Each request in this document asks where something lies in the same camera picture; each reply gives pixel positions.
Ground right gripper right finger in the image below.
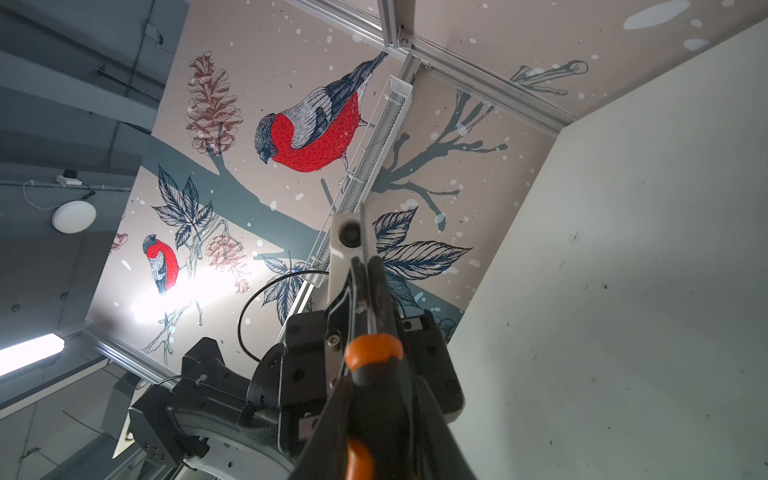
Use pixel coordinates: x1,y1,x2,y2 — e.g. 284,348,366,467
368,256,474,479

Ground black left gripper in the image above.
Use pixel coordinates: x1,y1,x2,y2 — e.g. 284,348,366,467
245,308,466,457

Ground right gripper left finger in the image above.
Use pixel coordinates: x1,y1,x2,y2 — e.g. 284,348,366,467
289,257,367,479

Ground orange black screwdriver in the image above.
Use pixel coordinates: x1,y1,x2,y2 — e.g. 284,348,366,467
344,333,415,479

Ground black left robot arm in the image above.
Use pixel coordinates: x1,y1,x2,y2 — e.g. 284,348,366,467
129,307,472,479

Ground round white ceiling lamp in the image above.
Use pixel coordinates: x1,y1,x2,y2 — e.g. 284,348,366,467
51,200,97,234

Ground fluorescent tube light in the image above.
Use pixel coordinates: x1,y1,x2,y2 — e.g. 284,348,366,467
0,333,65,377

